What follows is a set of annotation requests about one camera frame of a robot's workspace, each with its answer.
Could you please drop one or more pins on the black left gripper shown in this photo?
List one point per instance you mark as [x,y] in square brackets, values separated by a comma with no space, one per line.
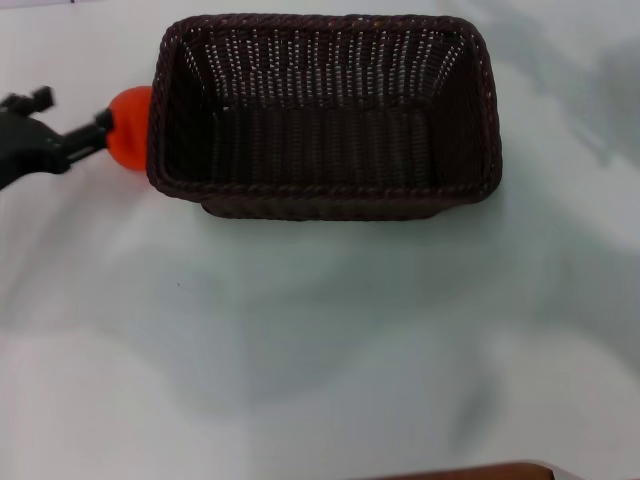
[25,142]

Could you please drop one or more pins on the orange ball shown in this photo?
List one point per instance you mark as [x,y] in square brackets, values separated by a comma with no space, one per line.
[131,130]

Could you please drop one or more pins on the dark brown woven basket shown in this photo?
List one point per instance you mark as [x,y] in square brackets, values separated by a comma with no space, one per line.
[325,145]

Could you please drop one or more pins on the white tablecloth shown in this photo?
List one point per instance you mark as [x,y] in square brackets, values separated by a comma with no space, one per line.
[250,340]

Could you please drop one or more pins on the brown wooden edge piece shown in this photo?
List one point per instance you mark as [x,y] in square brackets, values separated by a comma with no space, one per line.
[465,472]

